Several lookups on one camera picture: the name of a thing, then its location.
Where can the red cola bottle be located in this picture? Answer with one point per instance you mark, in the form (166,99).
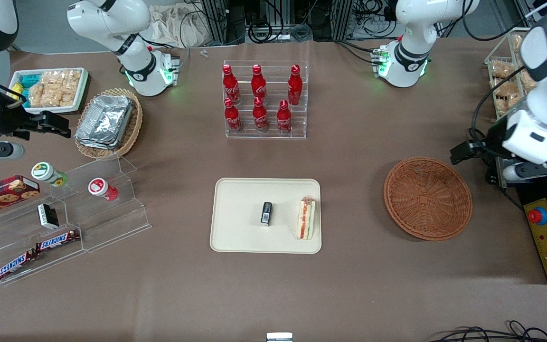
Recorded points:
(231,85)
(284,118)
(232,118)
(260,116)
(258,85)
(295,88)

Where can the clear acrylic bottle rack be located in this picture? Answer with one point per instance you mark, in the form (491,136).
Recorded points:
(273,135)

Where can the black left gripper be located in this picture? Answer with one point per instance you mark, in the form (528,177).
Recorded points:
(491,137)

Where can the beige cloth bag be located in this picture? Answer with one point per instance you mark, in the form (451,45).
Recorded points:
(174,26)

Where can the green lidded cup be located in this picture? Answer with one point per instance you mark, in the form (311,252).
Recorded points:
(48,173)

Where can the stacked aluminium foil trays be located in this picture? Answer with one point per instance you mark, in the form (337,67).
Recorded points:
(105,121)

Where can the beige plastic tray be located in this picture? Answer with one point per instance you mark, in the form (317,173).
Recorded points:
(240,223)

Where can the white rectangular snack tray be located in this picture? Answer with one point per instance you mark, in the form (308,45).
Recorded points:
(83,90)

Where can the triangular sandwich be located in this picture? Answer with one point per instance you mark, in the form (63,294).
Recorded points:
(306,218)

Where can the clear acrylic step shelf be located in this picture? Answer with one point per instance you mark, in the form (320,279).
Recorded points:
(112,223)

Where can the small black glossy box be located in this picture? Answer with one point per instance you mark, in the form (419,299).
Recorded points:
(266,213)

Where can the light oval wicker basket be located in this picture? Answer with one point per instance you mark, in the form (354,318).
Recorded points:
(131,133)

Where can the black and white small box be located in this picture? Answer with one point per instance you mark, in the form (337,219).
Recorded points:
(48,216)

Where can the red cookie box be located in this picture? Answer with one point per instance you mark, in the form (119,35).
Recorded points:
(3,194)

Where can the brown round wicker basket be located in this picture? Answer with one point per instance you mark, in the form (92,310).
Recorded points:
(428,199)

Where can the red emergency stop button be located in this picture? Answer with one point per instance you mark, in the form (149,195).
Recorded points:
(538,216)

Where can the red lidded cup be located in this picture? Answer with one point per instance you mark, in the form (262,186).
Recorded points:
(102,188)

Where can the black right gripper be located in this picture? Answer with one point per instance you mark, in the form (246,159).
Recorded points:
(7,121)

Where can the brown snickers bar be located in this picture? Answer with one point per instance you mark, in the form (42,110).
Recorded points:
(57,241)
(14,266)

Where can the yellow snack packet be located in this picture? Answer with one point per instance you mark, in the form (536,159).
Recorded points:
(16,91)

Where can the small clear plastic piece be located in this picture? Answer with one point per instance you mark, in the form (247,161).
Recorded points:
(203,53)

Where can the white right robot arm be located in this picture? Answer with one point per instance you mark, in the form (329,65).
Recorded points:
(136,61)

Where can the teal snack packet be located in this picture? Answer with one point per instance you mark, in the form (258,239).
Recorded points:
(29,80)

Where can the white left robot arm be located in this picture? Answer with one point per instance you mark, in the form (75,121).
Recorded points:
(411,47)

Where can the clear rice cracker bag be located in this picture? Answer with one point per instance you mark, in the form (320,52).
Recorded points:
(55,88)

